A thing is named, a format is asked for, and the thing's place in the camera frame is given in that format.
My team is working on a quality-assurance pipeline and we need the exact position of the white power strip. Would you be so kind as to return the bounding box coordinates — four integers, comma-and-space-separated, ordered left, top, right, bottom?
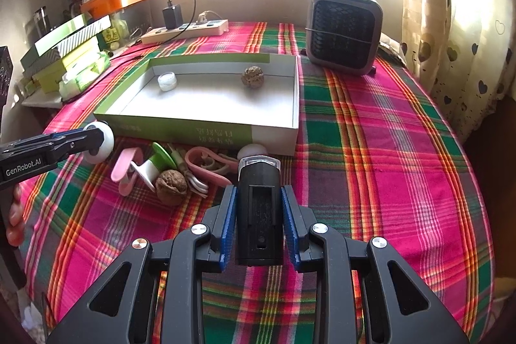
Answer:
140, 19, 229, 45

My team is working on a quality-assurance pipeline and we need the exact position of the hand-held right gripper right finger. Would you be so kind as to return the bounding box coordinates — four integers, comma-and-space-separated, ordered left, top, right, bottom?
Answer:
282, 185, 470, 344

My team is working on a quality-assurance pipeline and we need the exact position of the green white suction holder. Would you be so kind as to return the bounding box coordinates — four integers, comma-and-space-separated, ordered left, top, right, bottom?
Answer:
136, 143, 179, 192

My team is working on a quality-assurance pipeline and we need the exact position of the black charger cable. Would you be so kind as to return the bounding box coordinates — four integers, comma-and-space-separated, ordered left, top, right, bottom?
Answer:
108, 0, 198, 63

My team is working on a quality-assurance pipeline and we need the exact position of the grey space heater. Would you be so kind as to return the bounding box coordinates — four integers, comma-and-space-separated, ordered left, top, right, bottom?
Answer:
305, 0, 383, 76

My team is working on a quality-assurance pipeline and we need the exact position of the white side table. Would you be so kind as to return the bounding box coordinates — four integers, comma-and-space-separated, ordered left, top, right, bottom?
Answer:
21, 85, 66, 110

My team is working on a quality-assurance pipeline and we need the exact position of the green and white cardboard box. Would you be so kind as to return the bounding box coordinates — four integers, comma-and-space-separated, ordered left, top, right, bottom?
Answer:
94, 54, 301, 156

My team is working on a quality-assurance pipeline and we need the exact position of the glass jar with black frame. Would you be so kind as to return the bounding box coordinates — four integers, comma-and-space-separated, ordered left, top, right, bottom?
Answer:
34, 5, 52, 41

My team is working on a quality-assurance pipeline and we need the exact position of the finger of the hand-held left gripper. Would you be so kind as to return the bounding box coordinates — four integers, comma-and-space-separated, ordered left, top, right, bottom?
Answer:
40, 127, 104, 163
20, 129, 88, 147

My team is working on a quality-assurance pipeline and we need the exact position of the white round plastic object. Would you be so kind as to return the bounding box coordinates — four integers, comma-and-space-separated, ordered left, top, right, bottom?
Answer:
239, 144, 267, 160

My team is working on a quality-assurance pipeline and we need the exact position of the pink plastic clip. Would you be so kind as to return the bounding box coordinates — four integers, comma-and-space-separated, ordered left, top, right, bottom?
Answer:
111, 148, 144, 196

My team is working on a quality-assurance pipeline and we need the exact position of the yellow-green box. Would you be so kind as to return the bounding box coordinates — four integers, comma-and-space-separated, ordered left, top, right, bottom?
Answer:
24, 37, 102, 94

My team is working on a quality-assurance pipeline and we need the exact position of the green tissue pack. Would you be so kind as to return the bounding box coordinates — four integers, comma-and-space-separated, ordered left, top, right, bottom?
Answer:
58, 51, 112, 102

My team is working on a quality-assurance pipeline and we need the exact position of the pink claw hair clip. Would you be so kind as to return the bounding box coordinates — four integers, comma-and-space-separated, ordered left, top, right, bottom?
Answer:
184, 146, 236, 186

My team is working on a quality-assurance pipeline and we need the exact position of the heart print curtain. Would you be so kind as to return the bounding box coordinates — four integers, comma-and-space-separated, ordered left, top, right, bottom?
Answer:
403, 0, 516, 145

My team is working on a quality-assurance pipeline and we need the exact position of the black handheld flashlight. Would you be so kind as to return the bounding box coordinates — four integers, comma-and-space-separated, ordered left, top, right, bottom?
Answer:
235, 155, 283, 267

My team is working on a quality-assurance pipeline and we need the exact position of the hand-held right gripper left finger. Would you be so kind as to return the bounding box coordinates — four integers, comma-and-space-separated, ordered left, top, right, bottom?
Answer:
48, 185, 238, 344

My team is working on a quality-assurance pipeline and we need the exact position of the brown walnut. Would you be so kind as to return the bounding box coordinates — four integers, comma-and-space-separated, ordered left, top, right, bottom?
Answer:
155, 169, 188, 206

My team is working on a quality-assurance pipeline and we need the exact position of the pale carved walnut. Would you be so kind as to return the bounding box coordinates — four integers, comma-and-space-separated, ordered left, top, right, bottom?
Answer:
241, 65, 265, 87

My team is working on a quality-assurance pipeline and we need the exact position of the white round panda toy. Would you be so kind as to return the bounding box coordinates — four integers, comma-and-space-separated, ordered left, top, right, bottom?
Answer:
83, 122, 115, 165

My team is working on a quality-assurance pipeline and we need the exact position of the grey striped box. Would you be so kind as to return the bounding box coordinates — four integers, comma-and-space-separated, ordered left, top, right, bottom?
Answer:
55, 15, 112, 59

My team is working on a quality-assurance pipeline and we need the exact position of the small white jar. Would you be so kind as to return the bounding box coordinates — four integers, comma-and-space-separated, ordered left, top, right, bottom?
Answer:
157, 72, 179, 92

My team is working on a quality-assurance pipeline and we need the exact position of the person's left hand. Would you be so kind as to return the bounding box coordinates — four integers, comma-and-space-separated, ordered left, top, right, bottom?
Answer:
7, 185, 25, 248

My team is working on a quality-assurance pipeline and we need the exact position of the white plug with cord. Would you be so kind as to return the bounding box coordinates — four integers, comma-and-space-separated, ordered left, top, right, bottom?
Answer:
196, 10, 221, 25

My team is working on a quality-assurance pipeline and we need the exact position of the yellow-green bottle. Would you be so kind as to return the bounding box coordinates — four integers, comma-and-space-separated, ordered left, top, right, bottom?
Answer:
102, 14, 130, 51

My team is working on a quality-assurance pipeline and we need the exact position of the black charger adapter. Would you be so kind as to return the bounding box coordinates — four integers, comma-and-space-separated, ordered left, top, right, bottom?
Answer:
162, 5, 183, 30

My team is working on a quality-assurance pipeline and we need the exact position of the white charging cable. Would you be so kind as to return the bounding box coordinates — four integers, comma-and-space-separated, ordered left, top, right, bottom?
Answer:
166, 143, 211, 196

